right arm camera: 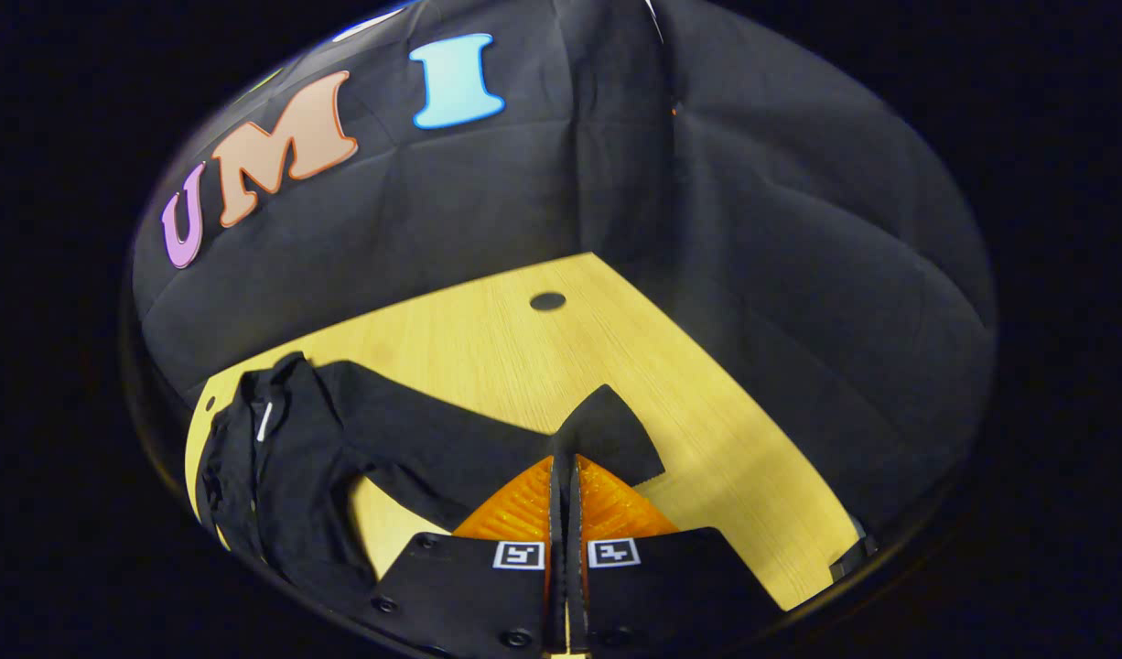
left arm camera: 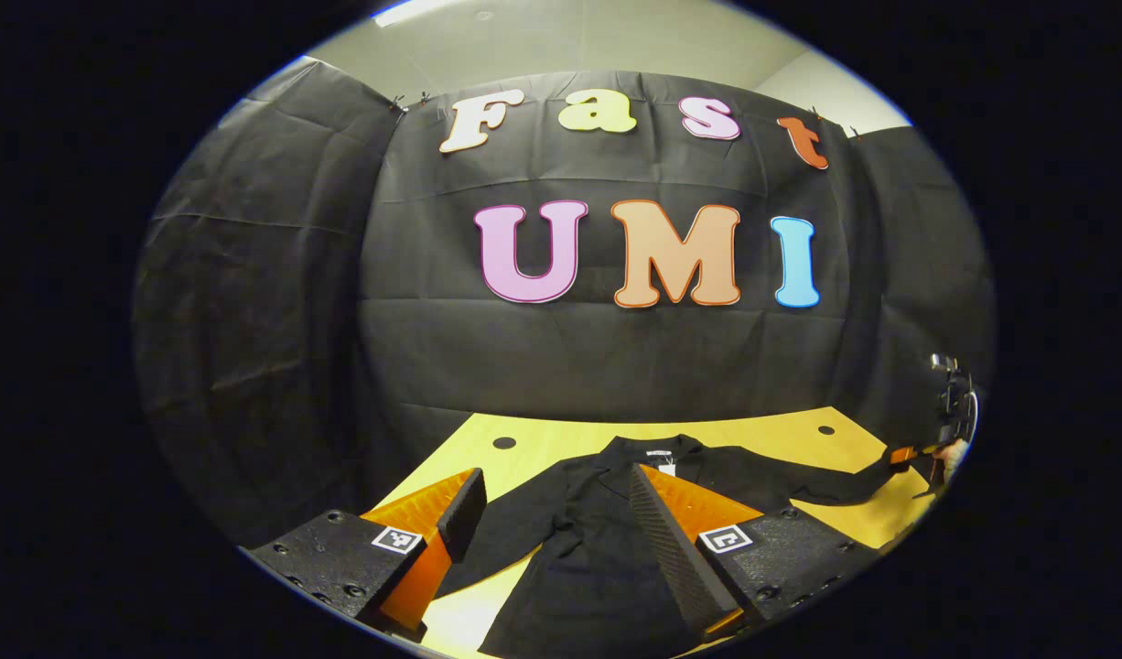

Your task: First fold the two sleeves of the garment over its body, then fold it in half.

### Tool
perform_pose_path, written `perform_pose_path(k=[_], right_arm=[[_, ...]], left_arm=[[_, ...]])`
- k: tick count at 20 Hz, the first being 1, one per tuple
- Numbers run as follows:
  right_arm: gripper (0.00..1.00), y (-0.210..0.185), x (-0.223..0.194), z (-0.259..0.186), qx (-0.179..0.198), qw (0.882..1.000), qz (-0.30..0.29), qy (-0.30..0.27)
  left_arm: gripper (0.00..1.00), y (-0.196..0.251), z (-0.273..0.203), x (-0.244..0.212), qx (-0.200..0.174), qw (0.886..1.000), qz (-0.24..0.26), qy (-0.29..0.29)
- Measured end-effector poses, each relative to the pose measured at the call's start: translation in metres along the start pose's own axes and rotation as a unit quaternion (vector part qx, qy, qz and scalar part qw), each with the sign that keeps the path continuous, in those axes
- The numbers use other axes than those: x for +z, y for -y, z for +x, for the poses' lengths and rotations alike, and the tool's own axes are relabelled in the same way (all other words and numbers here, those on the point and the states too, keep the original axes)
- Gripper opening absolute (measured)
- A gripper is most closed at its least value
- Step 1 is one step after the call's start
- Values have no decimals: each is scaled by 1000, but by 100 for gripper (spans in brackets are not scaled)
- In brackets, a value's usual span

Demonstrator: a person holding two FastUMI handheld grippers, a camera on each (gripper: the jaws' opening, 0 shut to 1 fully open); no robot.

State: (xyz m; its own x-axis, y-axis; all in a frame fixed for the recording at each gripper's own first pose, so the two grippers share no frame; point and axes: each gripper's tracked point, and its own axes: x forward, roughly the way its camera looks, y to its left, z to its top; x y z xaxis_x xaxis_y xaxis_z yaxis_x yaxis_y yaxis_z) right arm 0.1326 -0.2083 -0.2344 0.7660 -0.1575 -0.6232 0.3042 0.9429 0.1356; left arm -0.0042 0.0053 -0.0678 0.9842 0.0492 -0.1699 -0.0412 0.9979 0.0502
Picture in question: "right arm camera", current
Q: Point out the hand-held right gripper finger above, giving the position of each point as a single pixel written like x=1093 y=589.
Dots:
x=557 y=549
x=575 y=549

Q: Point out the black buttoned shirt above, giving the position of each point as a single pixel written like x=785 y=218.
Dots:
x=415 y=439

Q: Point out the black backdrop cloth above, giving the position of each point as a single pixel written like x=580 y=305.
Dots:
x=524 y=183

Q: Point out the black table corner bracket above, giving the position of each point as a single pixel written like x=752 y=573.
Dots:
x=854 y=556

